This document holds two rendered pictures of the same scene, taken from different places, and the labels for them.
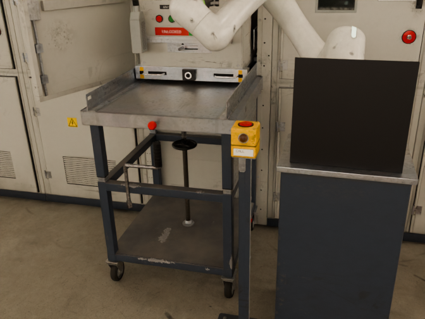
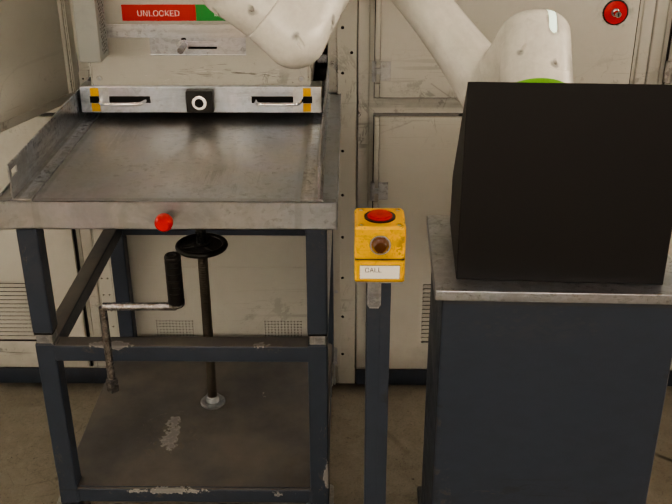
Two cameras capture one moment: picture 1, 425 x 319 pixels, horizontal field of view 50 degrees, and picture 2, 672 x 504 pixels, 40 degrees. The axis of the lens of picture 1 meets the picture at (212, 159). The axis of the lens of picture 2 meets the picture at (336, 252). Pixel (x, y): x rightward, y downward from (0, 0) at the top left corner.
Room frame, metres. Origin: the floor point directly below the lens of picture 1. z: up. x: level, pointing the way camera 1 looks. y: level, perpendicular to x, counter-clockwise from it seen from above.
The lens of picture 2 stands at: (0.04, 0.28, 1.50)
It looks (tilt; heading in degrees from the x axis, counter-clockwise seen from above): 26 degrees down; 346
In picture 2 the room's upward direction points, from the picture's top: straight up
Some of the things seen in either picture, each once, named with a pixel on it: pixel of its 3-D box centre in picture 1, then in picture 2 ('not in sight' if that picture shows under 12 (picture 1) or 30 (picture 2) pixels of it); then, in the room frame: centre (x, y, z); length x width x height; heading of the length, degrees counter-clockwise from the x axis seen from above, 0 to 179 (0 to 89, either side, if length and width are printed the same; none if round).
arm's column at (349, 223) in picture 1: (335, 246); (530, 423); (1.45, -0.46, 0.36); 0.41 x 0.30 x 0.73; 74
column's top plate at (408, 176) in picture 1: (344, 156); (548, 256); (1.45, -0.46, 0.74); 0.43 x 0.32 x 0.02; 74
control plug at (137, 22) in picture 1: (138, 31); (90, 17); (2.08, 0.31, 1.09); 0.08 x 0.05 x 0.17; 165
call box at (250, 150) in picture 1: (245, 139); (379, 244); (1.35, -0.11, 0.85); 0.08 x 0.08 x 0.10; 75
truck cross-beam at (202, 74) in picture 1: (191, 73); (202, 96); (2.11, 0.09, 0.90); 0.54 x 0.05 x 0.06; 75
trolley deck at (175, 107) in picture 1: (182, 97); (194, 151); (1.95, 0.13, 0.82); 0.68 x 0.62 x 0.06; 165
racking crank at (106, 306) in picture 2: (142, 175); (142, 324); (1.62, 0.28, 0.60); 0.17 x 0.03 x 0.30; 76
